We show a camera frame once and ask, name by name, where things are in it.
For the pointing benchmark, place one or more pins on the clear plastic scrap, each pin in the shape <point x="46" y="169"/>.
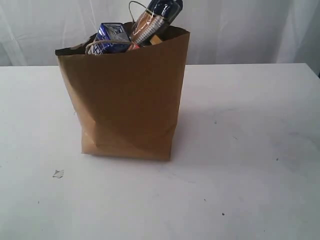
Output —
<point x="58" y="174"/>

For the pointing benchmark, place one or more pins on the clear nut jar gold lid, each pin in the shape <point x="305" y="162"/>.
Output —
<point x="155" y="40"/>

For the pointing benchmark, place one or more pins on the brown stand-up pouch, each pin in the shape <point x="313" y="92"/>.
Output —
<point x="132" y="47"/>

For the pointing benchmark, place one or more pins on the brown paper bag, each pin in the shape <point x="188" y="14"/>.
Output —
<point x="127" y="103"/>

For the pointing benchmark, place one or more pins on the spaghetti packet dark blue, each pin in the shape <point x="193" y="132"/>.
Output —
<point x="157" y="16"/>

